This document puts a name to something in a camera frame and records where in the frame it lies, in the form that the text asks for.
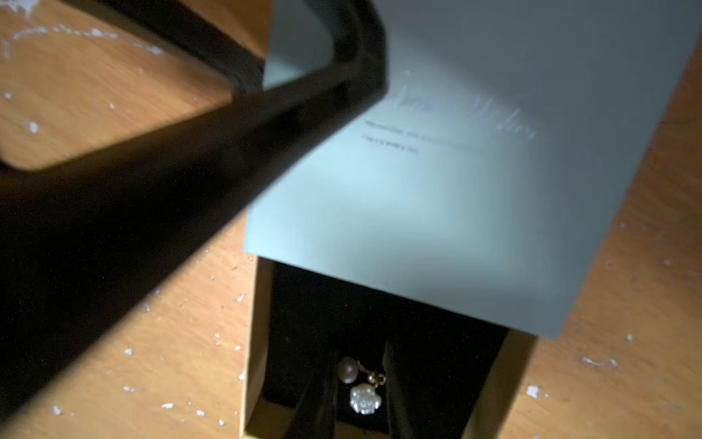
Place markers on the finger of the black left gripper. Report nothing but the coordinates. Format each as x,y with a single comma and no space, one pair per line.
84,241

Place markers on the white jewelry box sleeve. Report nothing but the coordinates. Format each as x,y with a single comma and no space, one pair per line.
487,177

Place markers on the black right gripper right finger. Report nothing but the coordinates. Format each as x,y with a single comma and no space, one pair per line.
430,392

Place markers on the white jewelry box drawer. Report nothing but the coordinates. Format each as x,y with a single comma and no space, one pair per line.
299,317

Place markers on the white flower pearl earring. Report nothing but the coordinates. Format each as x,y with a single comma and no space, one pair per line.
364,398

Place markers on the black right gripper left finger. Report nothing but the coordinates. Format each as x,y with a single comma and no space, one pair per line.
315,415

